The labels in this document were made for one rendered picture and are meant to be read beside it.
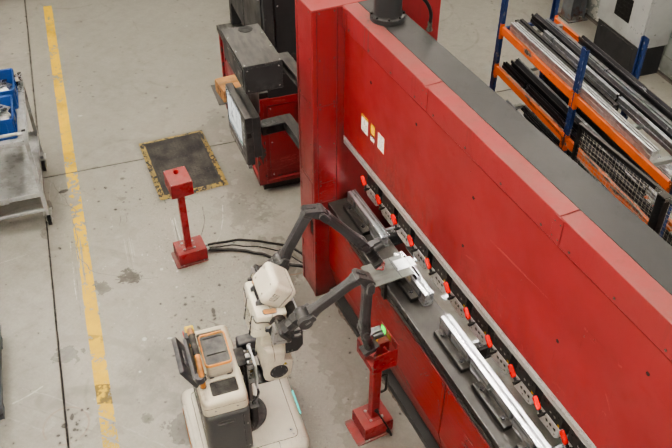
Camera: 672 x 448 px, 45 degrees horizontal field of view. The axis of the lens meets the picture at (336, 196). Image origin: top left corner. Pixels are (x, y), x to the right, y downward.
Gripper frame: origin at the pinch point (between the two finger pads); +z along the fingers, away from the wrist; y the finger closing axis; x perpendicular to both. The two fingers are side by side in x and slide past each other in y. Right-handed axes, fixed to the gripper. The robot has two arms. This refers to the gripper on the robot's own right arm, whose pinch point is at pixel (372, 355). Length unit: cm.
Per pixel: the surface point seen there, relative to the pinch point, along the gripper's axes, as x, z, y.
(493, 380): -56, -9, 44
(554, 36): 157, -8, 247
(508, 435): -82, -2, 34
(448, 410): -42, 22, 21
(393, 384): 23, 78, 13
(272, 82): 138, -99, 27
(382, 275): 33.4, -16.1, 29.0
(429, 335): -9.2, -2.4, 32.8
